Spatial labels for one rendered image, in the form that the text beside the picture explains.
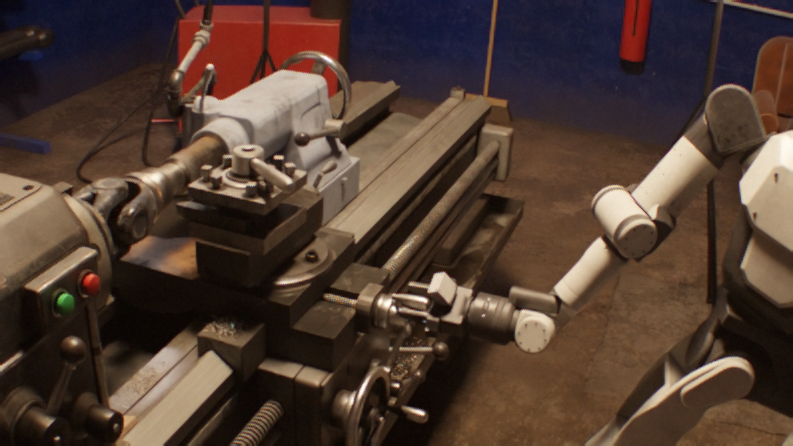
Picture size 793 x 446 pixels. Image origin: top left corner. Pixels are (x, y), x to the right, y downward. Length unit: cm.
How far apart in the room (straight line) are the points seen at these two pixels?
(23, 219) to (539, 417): 221
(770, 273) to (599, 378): 181
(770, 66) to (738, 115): 388
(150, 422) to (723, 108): 111
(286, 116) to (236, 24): 266
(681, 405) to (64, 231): 110
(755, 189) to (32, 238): 110
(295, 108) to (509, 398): 141
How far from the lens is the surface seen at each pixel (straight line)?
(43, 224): 114
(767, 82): 546
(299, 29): 468
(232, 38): 474
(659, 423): 171
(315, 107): 222
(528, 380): 321
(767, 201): 151
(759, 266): 154
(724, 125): 156
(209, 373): 166
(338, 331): 172
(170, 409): 157
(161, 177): 175
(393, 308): 179
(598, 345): 348
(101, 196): 160
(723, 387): 164
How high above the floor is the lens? 178
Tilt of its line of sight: 25 degrees down
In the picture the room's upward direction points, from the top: 4 degrees clockwise
